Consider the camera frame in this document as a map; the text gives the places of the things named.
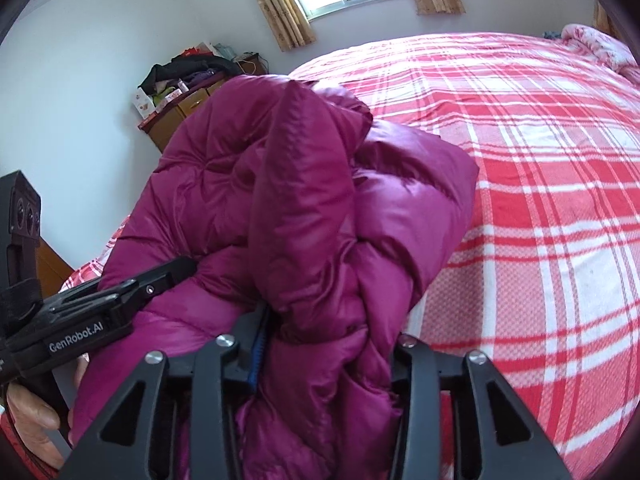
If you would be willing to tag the purple cloth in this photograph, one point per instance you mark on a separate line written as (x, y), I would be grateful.
(202, 79)

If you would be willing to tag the wooden bed footboard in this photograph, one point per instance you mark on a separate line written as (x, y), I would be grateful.
(52, 270)

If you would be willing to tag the white box with red print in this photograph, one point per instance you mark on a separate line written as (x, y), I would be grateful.
(143, 105)

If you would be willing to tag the wooden desk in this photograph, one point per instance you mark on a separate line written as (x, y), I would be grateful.
(170, 120)

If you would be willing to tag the pink floral blanket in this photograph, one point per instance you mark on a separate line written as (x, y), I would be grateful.
(595, 45)

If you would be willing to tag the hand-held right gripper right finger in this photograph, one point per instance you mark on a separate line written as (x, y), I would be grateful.
(407, 360)

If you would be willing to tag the person's left hand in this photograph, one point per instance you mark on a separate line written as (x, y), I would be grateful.
(30, 425)

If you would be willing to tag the purple down jacket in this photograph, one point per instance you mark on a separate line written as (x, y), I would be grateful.
(300, 210)

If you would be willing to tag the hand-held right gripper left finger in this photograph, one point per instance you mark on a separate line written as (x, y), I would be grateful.
(257, 360)

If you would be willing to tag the black clothes pile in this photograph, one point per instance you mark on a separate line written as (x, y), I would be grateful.
(175, 72)

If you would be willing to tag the small blue cloth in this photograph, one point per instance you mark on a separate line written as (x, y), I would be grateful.
(552, 34)

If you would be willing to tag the wooden headboard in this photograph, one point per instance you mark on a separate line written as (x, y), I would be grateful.
(604, 22)

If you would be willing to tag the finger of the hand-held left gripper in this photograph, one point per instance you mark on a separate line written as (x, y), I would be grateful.
(160, 280)

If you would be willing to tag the red bag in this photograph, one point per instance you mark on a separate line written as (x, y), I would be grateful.
(195, 52)

